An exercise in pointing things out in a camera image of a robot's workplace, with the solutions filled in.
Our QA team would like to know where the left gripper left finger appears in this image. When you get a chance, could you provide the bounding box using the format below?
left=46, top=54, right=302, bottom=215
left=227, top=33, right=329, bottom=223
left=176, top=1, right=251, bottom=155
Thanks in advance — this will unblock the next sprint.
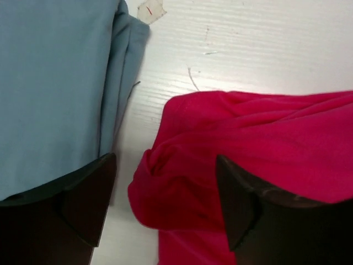
left=1, top=153, right=117, bottom=264

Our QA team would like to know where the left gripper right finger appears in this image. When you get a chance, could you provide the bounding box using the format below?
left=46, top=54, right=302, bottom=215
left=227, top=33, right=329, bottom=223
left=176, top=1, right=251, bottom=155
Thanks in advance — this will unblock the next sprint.
left=216, top=155, right=352, bottom=265

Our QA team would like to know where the red t shirt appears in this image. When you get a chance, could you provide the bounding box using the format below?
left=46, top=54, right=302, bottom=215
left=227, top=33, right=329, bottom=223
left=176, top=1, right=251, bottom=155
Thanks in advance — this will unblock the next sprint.
left=128, top=91, right=352, bottom=264

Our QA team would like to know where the folded light blue t shirt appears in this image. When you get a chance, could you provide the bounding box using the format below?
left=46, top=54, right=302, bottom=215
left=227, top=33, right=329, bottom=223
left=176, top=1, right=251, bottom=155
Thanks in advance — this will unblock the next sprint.
left=1, top=1, right=149, bottom=200

